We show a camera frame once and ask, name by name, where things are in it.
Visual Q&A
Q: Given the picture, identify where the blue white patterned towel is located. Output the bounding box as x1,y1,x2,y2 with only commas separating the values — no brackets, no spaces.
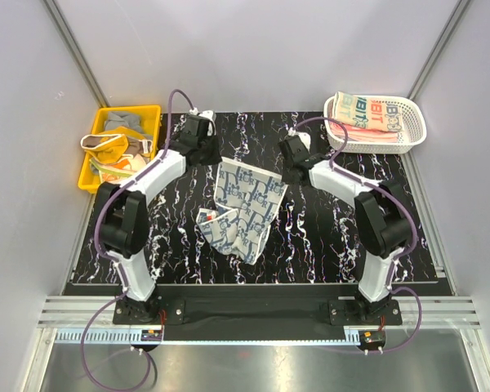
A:
196,158,287,265

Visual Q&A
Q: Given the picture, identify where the orange grey printed towel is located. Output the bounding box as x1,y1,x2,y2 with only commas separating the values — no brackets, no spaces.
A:
329,91,403,132

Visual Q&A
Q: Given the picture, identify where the pink bunny towel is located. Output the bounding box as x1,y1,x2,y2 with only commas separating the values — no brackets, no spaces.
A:
328,122,399,143

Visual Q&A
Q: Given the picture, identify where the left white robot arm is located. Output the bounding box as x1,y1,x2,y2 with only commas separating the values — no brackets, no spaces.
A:
94,110,221,323

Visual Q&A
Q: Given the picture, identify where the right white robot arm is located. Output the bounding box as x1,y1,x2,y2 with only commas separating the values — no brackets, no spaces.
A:
278,134,417,324

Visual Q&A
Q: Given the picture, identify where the yellow plastic bin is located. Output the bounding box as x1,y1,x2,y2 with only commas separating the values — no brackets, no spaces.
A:
78,105,161,194

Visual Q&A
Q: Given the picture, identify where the grey cloth in bin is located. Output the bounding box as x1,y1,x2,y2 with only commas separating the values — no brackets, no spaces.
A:
104,111,151,139

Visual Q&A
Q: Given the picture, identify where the black marble pattern mat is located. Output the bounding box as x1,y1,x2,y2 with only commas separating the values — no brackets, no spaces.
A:
63,111,454,296

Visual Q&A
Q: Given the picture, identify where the yellow orange cloth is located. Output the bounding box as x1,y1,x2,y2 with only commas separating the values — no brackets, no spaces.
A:
81,126,154,184

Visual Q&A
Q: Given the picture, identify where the white perforated basket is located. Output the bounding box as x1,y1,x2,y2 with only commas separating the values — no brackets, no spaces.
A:
323,91,426,154

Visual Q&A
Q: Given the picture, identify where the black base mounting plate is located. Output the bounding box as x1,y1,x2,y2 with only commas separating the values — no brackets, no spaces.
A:
113,283,403,344

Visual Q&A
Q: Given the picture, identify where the left small circuit board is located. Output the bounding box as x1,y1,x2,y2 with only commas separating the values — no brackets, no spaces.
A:
141,329,163,341

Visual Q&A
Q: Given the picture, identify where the small circuit board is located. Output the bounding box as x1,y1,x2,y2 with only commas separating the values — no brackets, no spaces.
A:
363,330,385,344
141,329,163,341

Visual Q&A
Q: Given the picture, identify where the right small circuit board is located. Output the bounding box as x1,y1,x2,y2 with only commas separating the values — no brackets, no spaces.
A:
363,330,385,344

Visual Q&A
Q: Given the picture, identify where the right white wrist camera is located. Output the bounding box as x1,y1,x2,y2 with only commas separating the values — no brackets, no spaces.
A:
287,128,311,150

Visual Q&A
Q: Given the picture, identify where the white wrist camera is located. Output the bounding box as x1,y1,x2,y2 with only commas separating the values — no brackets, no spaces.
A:
287,128,311,150
189,107,216,136

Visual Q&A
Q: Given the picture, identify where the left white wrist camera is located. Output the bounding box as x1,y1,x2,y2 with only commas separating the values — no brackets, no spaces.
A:
189,107,216,136

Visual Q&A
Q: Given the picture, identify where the slotted white cable duct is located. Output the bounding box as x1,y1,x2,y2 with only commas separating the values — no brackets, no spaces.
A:
56,328,141,344

